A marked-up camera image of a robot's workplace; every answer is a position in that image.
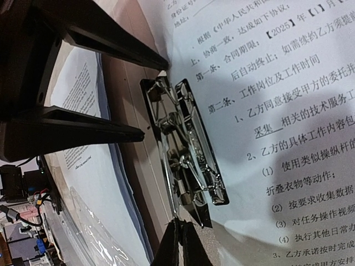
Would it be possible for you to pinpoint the background clutter of equipment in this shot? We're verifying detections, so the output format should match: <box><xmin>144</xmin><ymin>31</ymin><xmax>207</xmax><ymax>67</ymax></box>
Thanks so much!
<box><xmin>1</xmin><ymin>192</ymin><xmax>65</xmax><ymax>265</ymax></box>

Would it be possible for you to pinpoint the metal folder clip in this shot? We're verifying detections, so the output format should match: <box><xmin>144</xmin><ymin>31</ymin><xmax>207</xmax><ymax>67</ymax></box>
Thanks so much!
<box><xmin>140</xmin><ymin>75</ymin><xmax>230</xmax><ymax>227</ymax></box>

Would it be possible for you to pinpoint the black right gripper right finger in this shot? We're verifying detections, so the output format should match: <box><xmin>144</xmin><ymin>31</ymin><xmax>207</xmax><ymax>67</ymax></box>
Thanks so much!
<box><xmin>181</xmin><ymin>221</ymin><xmax>213</xmax><ymax>266</ymax></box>

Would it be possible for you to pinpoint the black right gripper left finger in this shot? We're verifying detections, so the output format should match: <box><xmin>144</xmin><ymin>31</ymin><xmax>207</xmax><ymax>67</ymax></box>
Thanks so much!
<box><xmin>151</xmin><ymin>218</ymin><xmax>180</xmax><ymax>266</ymax></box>

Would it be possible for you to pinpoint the white paper stack remainder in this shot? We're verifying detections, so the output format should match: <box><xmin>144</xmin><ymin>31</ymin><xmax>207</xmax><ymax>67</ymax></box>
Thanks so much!
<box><xmin>139</xmin><ymin>1</ymin><xmax>354</xmax><ymax>265</ymax></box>

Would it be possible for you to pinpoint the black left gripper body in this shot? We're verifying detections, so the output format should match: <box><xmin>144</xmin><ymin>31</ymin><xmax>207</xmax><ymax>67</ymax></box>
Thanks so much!
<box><xmin>0</xmin><ymin>0</ymin><xmax>67</xmax><ymax>161</ymax></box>

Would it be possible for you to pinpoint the brown plastic folder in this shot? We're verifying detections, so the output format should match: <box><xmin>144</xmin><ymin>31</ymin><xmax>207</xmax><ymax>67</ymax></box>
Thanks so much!
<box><xmin>91</xmin><ymin>0</ymin><xmax>217</xmax><ymax>266</ymax></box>

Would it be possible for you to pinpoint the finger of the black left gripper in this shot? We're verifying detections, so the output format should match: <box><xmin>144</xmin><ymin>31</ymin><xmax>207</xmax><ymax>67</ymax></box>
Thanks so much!
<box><xmin>1</xmin><ymin>106</ymin><xmax>144</xmax><ymax>162</ymax></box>
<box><xmin>33</xmin><ymin>1</ymin><xmax>169</xmax><ymax>70</ymax></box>

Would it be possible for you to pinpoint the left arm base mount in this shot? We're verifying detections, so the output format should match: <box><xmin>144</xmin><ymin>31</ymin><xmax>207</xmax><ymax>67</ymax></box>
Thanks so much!
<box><xmin>1</xmin><ymin>155</ymin><xmax>62</xmax><ymax>213</ymax></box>

